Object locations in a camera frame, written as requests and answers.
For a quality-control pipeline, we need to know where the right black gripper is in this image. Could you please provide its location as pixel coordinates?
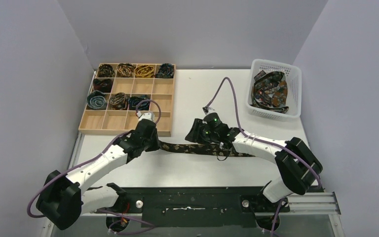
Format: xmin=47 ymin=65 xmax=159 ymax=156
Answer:
xmin=186 ymin=118 xmax=219 ymax=145

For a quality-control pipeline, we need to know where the black gold floral tie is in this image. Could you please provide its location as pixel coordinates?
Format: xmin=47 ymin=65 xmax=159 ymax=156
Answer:
xmin=159 ymin=141 xmax=254 ymax=157

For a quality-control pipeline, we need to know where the wooden compartment tray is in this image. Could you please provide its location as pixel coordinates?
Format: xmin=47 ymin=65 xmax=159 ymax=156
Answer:
xmin=78 ymin=63 xmax=177 ymax=137

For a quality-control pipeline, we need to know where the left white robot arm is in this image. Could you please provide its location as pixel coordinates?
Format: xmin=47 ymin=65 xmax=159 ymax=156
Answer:
xmin=36 ymin=118 xmax=159 ymax=230

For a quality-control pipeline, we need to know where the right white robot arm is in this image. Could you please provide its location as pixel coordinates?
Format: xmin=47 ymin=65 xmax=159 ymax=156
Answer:
xmin=185 ymin=113 xmax=323 ymax=203

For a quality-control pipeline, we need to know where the pile of patterned ties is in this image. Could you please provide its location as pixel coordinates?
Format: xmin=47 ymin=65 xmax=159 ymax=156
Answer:
xmin=250 ymin=70 xmax=289 ymax=114

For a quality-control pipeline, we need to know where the teal dark rolled tie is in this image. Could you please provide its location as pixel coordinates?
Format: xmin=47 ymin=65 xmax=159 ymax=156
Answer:
xmin=128 ymin=95 xmax=150 ymax=111

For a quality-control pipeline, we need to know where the brown patterned rolled tie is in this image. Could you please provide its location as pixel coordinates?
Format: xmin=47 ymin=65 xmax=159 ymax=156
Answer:
xmin=109 ymin=92 xmax=129 ymax=110

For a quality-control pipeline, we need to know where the light blue rolled tie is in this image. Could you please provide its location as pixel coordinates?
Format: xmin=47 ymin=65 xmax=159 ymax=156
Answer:
xmin=86 ymin=90 xmax=107 ymax=110

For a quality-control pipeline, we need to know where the maroon rolled tie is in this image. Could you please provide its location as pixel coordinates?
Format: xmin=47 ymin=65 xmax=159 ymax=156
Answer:
xmin=93 ymin=78 xmax=113 ymax=93

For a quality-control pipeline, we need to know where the yellow rolled tie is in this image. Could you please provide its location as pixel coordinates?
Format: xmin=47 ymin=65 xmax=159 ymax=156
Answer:
xmin=134 ymin=64 xmax=155 ymax=78

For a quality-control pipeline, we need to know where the dark blue rolled tie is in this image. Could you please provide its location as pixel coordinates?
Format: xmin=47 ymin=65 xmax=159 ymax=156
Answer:
xmin=155 ymin=63 xmax=175 ymax=79

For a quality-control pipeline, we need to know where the dark rolled tie top-left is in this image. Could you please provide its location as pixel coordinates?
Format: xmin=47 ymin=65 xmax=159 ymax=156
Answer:
xmin=97 ymin=64 xmax=115 ymax=78

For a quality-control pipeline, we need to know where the white plastic basket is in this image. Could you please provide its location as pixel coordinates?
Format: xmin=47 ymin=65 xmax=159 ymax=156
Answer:
xmin=245 ymin=59 xmax=302 ymax=121

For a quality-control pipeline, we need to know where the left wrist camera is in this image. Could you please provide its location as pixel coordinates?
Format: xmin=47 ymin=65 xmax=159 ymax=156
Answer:
xmin=136 ymin=111 xmax=154 ymax=122

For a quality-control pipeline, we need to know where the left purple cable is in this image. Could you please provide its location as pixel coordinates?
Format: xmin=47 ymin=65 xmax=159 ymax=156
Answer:
xmin=26 ymin=99 xmax=162 ymax=236

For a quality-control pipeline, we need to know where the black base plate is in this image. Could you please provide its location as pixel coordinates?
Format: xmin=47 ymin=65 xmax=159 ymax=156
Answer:
xmin=106 ymin=186 xmax=278 ymax=228

